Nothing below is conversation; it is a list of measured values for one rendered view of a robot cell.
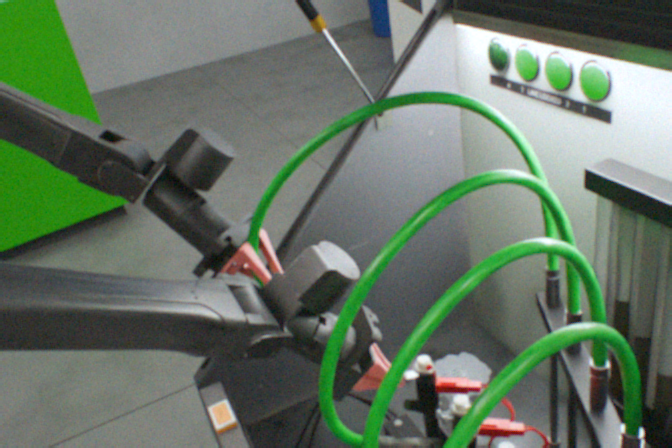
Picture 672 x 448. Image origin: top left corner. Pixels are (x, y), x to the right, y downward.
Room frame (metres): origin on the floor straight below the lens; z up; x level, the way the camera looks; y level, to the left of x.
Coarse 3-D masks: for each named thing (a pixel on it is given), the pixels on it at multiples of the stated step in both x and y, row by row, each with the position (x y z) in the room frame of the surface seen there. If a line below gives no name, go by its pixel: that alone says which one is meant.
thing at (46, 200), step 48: (0, 0) 3.52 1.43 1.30; (48, 0) 3.55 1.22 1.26; (0, 48) 3.41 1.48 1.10; (48, 48) 3.51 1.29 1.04; (48, 96) 3.47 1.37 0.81; (0, 144) 3.33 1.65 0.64; (0, 192) 3.28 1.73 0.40; (48, 192) 3.38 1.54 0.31; (96, 192) 3.49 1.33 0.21; (0, 240) 3.23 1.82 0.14; (48, 240) 3.37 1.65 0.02
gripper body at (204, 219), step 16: (192, 208) 0.71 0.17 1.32; (208, 208) 0.72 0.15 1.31; (176, 224) 0.71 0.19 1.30; (192, 224) 0.70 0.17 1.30; (208, 224) 0.70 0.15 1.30; (224, 224) 0.71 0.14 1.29; (240, 224) 0.72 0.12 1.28; (192, 240) 0.70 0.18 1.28; (208, 240) 0.69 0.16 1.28; (224, 240) 0.67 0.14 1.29; (208, 256) 0.67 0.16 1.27; (192, 272) 0.67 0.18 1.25
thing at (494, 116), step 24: (408, 96) 0.67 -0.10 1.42; (432, 96) 0.67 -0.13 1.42; (456, 96) 0.67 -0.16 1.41; (360, 120) 0.68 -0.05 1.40; (504, 120) 0.67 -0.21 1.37; (312, 144) 0.68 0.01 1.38; (528, 144) 0.67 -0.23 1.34; (288, 168) 0.68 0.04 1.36; (528, 168) 0.67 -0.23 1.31; (264, 192) 0.69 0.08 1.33; (264, 216) 0.69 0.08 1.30; (552, 264) 0.66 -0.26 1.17
